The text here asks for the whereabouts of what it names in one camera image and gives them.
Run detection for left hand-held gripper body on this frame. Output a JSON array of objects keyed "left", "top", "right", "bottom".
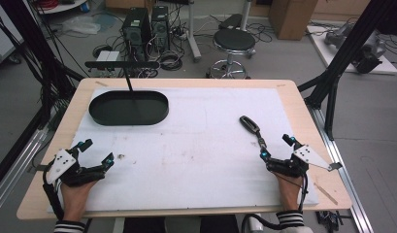
[{"left": 45, "top": 148, "right": 107, "bottom": 188}]

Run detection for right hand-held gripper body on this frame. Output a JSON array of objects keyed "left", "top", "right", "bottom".
[{"left": 266, "top": 144, "right": 344, "bottom": 179}]

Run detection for black oval tray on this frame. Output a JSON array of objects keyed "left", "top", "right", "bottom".
[{"left": 88, "top": 89, "right": 170, "bottom": 127}]

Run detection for person's left hand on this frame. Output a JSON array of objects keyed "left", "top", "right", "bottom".
[{"left": 59, "top": 180, "right": 97, "bottom": 223}]

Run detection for person's right hand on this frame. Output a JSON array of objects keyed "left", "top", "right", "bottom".
[{"left": 272, "top": 172, "right": 305, "bottom": 214}]

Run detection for thin wooden stick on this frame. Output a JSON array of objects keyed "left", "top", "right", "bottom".
[{"left": 313, "top": 182, "right": 340, "bottom": 207}]

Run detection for small black floor parts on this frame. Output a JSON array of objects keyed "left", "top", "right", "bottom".
[{"left": 314, "top": 210, "right": 350, "bottom": 226}]

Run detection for white table mat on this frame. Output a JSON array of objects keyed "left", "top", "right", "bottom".
[{"left": 46, "top": 86, "right": 320, "bottom": 216}]

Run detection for white box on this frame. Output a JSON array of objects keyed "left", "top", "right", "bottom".
[{"left": 95, "top": 50, "right": 121, "bottom": 63}]

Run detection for person's legs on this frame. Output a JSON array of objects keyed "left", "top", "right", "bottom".
[{"left": 122, "top": 215, "right": 240, "bottom": 233}]

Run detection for white board with devices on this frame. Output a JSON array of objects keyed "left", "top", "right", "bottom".
[{"left": 306, "top": 22, "right": 397, "bottom": 76}]

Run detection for black round stool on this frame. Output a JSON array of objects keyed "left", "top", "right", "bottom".
[{"left": 205, "top": 27, "right": 257, "bottom": 80}]

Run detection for clear plastic bag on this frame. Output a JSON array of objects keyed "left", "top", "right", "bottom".
[{"left": 60, "top": 15, "right": 102, "bottom": 36}]

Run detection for brown cardboard box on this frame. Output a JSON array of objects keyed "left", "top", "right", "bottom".
[{"left": 268, "top": 0, "right": 319, "bottom": 42}]

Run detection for large black computer tower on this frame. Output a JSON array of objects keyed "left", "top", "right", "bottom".
[{"left": 120, "top": 7, "right": 152, "bottom": 63}]

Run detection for slim black computer tower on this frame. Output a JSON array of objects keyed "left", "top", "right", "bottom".
[{"left": 149, "top": 5, "right": 171, "bottom": 53}]

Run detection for white table leg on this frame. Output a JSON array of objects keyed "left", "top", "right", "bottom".
[{"left": 185, "top": 0, "right": 203, "bottom": 64}]

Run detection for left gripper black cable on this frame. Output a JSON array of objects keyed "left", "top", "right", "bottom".
[{"left": 42, "top": 160, "right": 66, "bottom": 221}]

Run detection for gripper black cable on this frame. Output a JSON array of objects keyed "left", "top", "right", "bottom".
[
  {"left": 240, "top": 173, "right": 310, "bottom": 233},
  {"left": 42, "top": 160, "right": 66, "bottom": 221}
]

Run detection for aluminium rail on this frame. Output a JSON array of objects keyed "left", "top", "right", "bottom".
[
  {"left": 307, "top": 105, "right": 376, "bottom": 233},
  {"left": 0, "top": 127, "right": 50, "bottom": 217}
]

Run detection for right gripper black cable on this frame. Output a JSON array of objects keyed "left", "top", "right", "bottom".
[{"left": 240, "top": 173, "right": 310, "bottom": 233}]

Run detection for black bar camera on stand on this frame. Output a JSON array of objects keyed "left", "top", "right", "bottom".
[{"left": 83, "top": 60, "right": 161, "bottom": 92}]

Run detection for black metal frame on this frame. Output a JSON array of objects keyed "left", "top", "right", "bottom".
[
  {"left": 297, "top": 0, "right": 397, "bottom": 141},
  {"left": 0, "top": 0, "right": 85, "bottom": 192}
]

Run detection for coiled black cable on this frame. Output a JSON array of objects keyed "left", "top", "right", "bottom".
[{"left": 158, "top": 50, "right": 184, "bottom": 72}]

